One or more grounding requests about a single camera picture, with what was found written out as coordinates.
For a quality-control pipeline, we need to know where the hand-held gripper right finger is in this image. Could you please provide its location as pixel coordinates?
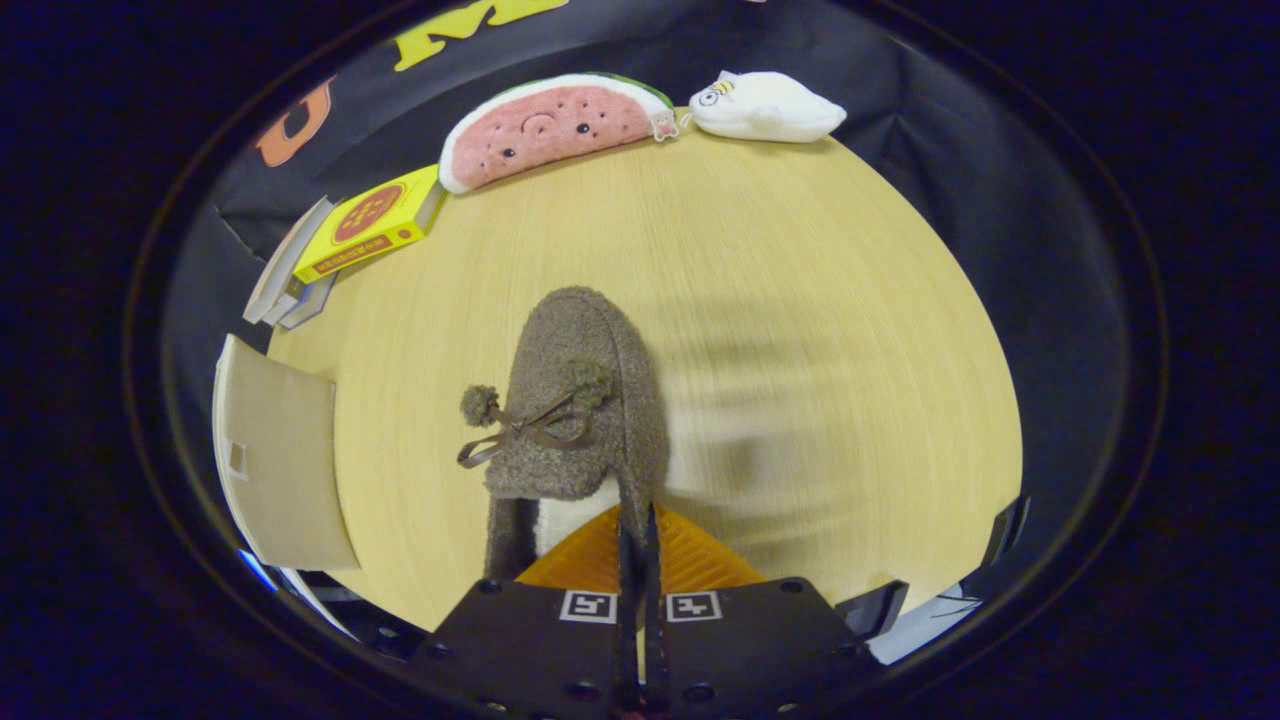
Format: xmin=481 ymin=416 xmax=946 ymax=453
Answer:
xmin=642 ymin=503 xmax=883 ymax=720

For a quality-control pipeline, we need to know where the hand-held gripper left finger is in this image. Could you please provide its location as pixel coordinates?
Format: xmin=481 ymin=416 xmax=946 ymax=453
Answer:
xmin=408 ymin=503 xmax=641 ymax=720

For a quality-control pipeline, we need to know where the beige storage box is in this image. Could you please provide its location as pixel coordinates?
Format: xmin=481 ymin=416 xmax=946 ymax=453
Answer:
xmin=212 ymin=334 xmax=362 ymax=573

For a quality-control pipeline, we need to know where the brown fuzzy shoe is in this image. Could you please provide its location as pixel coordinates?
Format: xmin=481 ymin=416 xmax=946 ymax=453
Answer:
xmin=457 ymin=286 xmax=672 ymax=583

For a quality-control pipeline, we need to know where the blue book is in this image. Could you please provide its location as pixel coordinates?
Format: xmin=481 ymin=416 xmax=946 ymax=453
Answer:
xmin=278 ymin=268 xmax=342 ymax=332

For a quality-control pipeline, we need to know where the yellow book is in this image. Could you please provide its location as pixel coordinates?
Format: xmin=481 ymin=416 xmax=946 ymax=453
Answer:
xmin=292 ymin=164 xmax=447 ymax=285

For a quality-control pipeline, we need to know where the black backdrop cloth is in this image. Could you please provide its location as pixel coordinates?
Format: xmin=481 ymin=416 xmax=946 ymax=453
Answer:
xmin=163 ymin=0 xmax=1133 ymax=601

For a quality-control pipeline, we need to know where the watermelon slice plush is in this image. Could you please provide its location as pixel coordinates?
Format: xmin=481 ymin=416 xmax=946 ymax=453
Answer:
xmin=437 ymin=71 xmax=682 ymax=196

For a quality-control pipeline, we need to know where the white plush toy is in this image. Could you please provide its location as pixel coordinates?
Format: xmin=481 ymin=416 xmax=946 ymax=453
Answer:
xmin=687 ymin=69 xmax=849 ymax=145

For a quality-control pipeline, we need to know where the black angled bracket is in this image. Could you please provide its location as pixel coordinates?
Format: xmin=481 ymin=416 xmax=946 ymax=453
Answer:
xmin=834 ymin=579 xmax=912 ymax=643
xmin=984 ymin=494 xmax=1032 ymax=573

